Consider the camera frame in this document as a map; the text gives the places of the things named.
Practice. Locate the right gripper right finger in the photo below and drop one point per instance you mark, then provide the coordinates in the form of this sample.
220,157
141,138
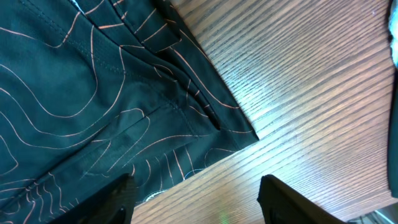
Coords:
282,204

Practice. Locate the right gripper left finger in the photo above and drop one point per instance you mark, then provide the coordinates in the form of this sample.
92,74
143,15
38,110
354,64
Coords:
113,204

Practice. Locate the black orange patterned jersey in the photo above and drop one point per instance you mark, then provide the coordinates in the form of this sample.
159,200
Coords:
93,90

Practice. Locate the black garment pile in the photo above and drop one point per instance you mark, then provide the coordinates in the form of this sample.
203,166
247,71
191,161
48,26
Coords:
392,143

